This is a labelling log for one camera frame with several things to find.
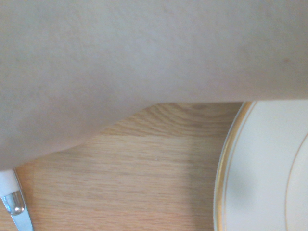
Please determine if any white handled silver fork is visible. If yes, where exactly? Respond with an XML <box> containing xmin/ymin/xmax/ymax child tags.
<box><xmin>0</xmin><ymin>168</ymin><xmax>34</xmax><ymax>231</ymax></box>

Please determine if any white plate with gold rim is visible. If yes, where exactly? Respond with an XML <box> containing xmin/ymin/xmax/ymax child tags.
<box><xmin>213</xmin><ymin>101</ymin><xmax>308</xmax><ymax>231</ymax></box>

